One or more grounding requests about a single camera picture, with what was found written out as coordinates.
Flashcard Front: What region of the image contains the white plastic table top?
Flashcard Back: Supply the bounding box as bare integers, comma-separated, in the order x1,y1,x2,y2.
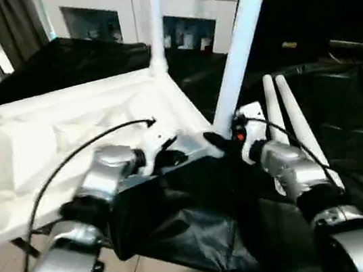
0,57,236,264

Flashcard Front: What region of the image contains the black metal frame strut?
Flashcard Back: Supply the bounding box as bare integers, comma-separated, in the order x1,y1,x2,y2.
9,233,42,262

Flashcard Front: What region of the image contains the black left camera cable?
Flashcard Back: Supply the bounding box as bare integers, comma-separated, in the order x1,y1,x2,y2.
1,116,178,272

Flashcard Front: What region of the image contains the dark metal rod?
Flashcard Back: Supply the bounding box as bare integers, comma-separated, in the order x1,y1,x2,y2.
329,35,363,60

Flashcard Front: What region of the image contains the grey curtain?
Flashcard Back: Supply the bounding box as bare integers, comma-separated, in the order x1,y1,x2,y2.
0,0,53,74

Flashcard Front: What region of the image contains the small white blue box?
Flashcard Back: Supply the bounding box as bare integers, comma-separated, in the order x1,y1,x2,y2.
180,30,197,49

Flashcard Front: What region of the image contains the white plastic table leg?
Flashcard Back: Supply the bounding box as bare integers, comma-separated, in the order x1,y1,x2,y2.
193,0,299,139
260,72,290,147
272,67,346,196
138,0,177,77

